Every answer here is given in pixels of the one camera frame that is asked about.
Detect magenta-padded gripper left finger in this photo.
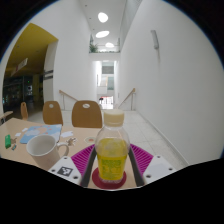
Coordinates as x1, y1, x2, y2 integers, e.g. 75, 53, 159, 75
48, 143, 98, 188

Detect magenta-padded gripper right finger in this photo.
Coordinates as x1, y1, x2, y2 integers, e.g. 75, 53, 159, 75
128, 143, 177, 187

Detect yellow drink bottle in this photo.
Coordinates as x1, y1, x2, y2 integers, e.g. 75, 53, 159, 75
94, 108, 131, 185

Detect white paper cup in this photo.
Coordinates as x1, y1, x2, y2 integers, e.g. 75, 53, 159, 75
26, 134, 70, 171

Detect flat round red coaster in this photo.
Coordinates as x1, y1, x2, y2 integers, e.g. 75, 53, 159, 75
91, 166, 128, 190

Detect colourful printed placemat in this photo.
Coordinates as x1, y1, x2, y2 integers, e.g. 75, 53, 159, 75
19, 124, 63, 145

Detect wooden chair with oval hole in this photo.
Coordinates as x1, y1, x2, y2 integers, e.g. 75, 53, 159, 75
71, 100, 103, 129
20, 101, 30, 121
42, 100, 64, 127

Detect wooden stair handrail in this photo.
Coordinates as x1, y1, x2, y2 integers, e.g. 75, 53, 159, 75
118, 87, 137, 111
58, 89, 78, 111

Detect light wooden side table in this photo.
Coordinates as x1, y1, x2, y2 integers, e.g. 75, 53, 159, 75
0, 110, 14, 124

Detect shop shelf unit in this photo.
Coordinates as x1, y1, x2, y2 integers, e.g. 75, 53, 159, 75
2, 75, 24, 108

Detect hanging white and red sign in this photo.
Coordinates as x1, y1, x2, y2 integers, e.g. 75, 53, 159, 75
11, 57, 29, 76

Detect green balcony plant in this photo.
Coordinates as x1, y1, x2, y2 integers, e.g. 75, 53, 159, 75
88, 42, 99, 54

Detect round ceiling lights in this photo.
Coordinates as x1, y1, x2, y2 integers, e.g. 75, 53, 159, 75
95, 11, 115, 49

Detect dark wall sign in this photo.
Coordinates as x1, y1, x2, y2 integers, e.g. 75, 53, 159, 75
43, 69, 54, 80

